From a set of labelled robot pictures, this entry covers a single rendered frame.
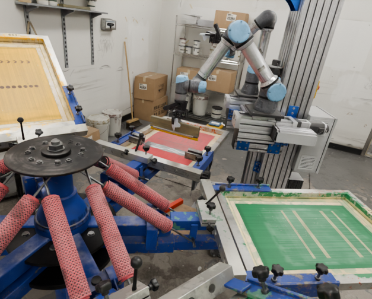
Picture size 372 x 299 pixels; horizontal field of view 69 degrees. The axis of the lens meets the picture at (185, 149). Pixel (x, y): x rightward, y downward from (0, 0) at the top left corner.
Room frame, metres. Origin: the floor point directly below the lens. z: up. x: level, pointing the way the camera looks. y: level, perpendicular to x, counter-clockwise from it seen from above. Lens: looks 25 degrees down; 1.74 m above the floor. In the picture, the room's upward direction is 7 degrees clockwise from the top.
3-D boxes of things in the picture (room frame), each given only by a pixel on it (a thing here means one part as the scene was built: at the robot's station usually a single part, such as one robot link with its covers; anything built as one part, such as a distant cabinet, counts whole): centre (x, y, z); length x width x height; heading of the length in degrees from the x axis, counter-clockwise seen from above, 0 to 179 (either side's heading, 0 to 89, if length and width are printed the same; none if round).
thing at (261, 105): (1.84, -0.51, 1.31); 0.15 x 0.15 x 0.10
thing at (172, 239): (0.90, -0.18, 0.90); 1.24 x 0.06 x 0.06; 100
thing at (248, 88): (2.33, -0.49, 1.31); 0.15 x 0.15 x 0.10
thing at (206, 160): (1.46, -0.11, 0.98); 0.30 x 0.05 x 0.07; 160
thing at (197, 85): (1.72, -0.03, 1.39); 0.11 x 0.11 x 0.08; 0
